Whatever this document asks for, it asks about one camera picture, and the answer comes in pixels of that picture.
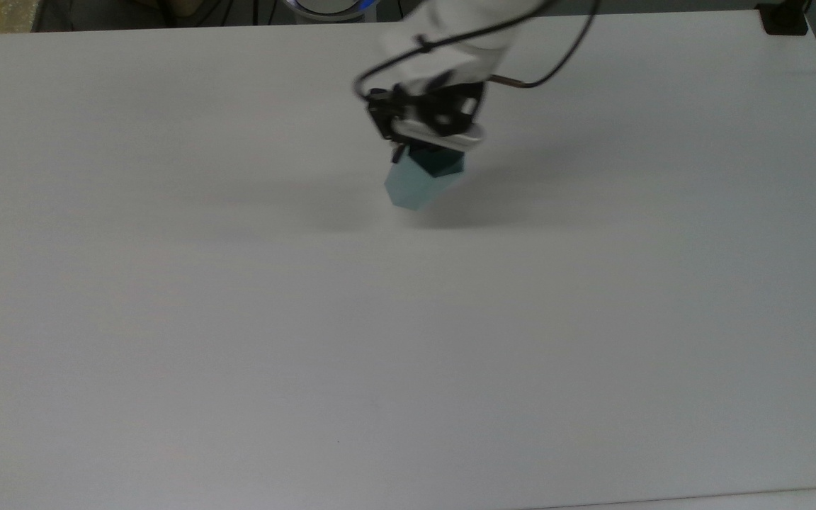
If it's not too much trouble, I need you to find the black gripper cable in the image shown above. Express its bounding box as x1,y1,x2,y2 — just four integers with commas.
353,0,601,101

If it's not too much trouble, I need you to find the white robot base ring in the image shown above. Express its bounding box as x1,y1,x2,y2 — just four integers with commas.
286,0,382,23

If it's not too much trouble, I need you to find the teal polyhedral block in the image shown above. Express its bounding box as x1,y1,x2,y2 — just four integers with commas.
384,144,467,212

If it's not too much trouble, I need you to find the black corner table clamp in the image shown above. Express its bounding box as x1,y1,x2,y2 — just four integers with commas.
757,0,811,37

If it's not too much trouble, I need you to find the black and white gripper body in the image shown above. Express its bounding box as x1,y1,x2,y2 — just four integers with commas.
367,71,487,152

